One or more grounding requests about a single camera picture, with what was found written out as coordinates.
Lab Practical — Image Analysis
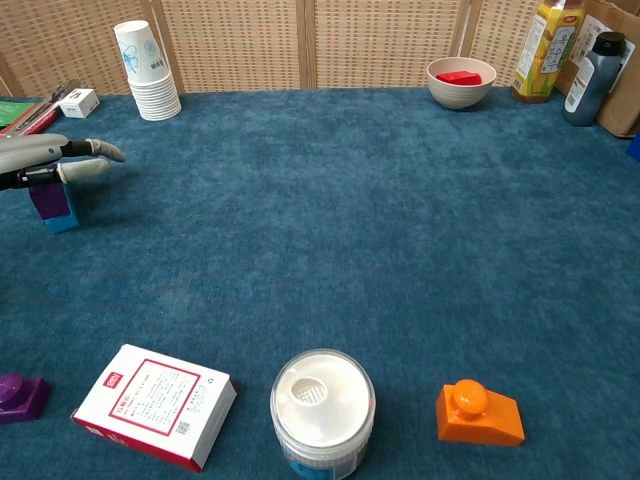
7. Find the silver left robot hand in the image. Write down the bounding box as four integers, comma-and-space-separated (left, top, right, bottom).
0, 132, 127, 192

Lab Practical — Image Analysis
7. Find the purple toy block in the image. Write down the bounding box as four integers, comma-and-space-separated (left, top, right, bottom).
28, 182, 71, 221

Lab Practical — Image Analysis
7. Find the blue four-stud toy block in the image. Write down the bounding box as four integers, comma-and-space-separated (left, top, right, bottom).
43, 182, 81, 235

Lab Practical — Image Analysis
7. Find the stack of white paper cups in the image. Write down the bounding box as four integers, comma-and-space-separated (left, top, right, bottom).
113, 19, 183, 122

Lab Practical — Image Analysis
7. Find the red block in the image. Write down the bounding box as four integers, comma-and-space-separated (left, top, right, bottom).
435, 70, 483, 86

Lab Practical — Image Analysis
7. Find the orange toy block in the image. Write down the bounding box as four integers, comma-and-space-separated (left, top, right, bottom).
435, 378, 526, 447

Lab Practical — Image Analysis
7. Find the green packet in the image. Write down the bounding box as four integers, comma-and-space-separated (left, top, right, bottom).
0, 99, 39, 129

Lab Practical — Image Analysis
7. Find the small white box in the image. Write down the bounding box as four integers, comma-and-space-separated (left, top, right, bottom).
58, 88, 101, 119

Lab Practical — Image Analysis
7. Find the rattan folding screen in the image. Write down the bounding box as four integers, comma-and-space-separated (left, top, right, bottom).
0, 0, 551, 97

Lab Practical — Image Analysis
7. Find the white and red medicine box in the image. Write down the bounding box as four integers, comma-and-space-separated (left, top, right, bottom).
71, 343, 238, 474

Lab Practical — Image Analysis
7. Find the blue carpet table cover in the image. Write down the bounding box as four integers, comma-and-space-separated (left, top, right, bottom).
0, 85, 640, 480

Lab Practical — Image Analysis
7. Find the white lidded plastic jar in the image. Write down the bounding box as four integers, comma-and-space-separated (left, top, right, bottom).
269, 348, 377, 480

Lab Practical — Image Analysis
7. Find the beige bowl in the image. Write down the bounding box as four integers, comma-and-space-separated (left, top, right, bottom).
426, 56, 498, 110

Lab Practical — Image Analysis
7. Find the yellow tea bottle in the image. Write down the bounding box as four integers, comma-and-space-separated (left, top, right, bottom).
510, 0, 586, 104

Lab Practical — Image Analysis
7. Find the dark grey bottle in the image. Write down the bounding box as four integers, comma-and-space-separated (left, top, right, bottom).
561, 31, 628, 127

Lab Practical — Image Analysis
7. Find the brown cardboard box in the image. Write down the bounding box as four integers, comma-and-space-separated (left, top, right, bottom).
554, 0, 640, 139

